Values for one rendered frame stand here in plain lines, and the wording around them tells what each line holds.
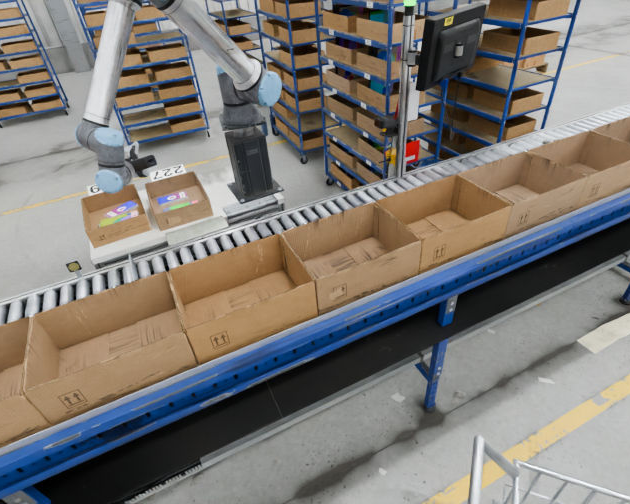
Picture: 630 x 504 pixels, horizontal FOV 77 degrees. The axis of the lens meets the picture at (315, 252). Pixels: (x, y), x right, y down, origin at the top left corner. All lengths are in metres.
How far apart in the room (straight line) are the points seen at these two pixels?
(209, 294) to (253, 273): 0.17
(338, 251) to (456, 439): 1.06
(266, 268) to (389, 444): 1.05
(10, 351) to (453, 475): 1.73
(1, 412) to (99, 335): 0.36
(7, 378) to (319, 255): 1.06
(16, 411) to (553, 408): 2.12
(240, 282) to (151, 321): 0.32
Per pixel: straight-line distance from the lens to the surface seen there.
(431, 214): 1.77
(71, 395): 1.25
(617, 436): 2.38
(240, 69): 1.85
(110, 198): 2.51
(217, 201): 2.28
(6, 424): 1.31
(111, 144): 1.59
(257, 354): 1.21
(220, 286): 1.45
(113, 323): 1.47
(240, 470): 2.06
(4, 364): 1.57
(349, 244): 1.58
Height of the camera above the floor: 1.85
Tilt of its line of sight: 38 degrees down
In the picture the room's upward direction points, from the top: 6 degrees counter-clockwise
